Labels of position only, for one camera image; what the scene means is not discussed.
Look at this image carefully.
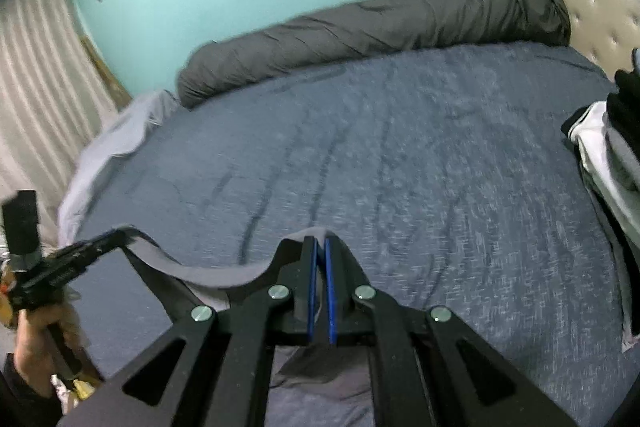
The left hand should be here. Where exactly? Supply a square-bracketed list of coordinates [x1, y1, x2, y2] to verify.
[13, 303, 84, 399]

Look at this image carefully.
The grey folded garment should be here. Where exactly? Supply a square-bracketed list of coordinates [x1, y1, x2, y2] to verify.
[604, 124, 639, 222]

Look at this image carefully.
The light grey sheet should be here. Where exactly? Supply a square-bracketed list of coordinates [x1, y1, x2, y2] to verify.
[58, 90, 179, 247]

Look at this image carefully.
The grey garment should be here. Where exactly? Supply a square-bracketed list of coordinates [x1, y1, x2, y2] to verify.
[604, 124, 639, 222]
[124, 228, 370, 401]

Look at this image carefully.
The beige striped curtain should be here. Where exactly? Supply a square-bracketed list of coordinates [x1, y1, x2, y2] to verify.
[1, 0, 117, 249]

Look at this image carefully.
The white black folded garment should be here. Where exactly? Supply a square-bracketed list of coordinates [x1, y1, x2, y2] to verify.
[562, 101, 639, 351]

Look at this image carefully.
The dark grey rolled duvet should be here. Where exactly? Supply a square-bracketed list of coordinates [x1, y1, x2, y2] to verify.
[177, 0, 570, 108]

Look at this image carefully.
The blue patterned bed cover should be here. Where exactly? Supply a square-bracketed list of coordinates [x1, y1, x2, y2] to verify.
[78, 42, 639, 426]

